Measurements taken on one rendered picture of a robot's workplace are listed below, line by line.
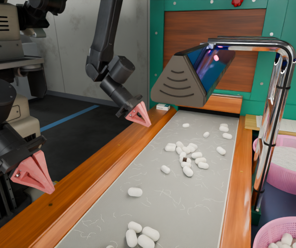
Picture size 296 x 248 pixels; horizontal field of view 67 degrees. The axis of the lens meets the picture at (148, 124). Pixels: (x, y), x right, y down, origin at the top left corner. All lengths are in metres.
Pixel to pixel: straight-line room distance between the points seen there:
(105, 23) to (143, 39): 2.23
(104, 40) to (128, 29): 2.53
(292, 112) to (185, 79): 0.87
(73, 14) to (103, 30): 3.11
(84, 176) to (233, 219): 0.39
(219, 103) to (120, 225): 0.72
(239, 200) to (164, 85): 0.37
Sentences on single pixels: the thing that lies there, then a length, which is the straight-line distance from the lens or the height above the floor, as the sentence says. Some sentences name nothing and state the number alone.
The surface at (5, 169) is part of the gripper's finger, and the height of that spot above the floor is 0.93.
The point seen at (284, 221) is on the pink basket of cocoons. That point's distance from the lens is 0.60.
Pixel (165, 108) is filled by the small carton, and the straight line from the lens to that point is 1.12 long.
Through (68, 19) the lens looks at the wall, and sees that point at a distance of 3.92.
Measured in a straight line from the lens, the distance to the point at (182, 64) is 0.31.
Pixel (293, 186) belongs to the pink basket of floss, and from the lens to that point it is 0.82.
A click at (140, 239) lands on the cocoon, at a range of 0.50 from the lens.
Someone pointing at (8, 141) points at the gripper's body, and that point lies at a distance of 0.48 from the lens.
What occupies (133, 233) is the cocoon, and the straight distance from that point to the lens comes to 0.51.
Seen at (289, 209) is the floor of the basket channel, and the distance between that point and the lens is 0.78.
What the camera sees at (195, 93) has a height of 1.06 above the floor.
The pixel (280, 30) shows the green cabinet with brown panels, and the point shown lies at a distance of 1.08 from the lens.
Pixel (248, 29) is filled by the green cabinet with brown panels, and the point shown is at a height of 1.13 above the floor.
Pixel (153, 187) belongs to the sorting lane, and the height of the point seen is 0.74.
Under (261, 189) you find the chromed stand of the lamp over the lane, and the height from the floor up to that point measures 0.78.
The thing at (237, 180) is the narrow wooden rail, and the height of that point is 0.77.
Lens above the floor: 1.14
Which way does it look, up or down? 23 degrees down
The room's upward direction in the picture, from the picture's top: straight up
